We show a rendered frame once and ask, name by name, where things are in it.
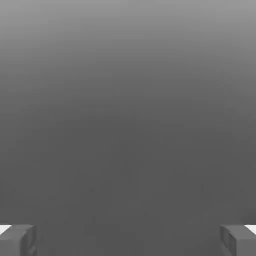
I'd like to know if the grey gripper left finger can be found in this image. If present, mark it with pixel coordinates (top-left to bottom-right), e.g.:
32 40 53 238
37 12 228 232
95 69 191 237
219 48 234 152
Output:
0 224 38 256

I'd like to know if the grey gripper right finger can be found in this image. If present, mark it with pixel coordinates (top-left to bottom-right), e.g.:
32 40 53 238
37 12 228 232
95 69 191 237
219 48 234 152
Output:
219 224 256 256

